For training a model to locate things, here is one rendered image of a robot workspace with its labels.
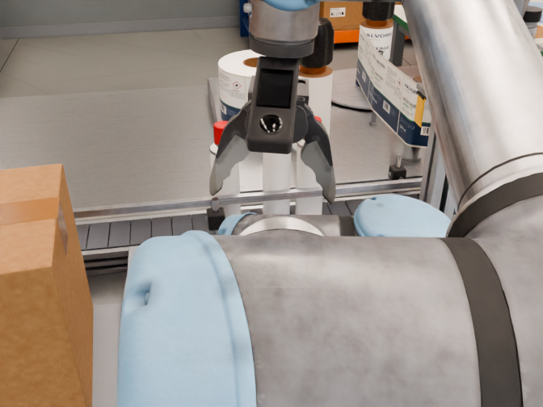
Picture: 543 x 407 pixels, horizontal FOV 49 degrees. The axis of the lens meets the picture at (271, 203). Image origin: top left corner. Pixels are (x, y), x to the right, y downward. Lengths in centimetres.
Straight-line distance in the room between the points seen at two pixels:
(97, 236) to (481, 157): 90
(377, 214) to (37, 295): 38
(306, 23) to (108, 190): 83
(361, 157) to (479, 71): 101
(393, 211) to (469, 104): 32
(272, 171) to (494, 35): 72
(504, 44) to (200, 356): 27
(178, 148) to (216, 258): 131
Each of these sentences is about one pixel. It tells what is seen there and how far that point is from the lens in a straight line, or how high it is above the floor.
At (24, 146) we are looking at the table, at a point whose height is 83.
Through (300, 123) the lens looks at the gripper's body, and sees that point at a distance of 68.
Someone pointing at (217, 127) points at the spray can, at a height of 108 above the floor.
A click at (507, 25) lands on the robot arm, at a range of 41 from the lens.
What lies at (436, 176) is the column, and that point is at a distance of 99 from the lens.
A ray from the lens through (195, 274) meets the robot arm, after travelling 22.
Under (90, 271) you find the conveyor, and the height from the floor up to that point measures 84.
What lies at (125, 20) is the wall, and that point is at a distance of 549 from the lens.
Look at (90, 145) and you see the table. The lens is 159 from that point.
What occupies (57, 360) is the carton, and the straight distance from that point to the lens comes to 77.
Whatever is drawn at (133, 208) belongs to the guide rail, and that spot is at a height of 96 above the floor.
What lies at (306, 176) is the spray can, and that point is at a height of 98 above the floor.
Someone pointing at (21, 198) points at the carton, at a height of 112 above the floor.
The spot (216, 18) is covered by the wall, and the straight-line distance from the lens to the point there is 550.
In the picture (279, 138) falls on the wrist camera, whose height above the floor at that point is 125.
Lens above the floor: 152
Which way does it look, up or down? 32 degrees down
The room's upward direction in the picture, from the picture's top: straight up
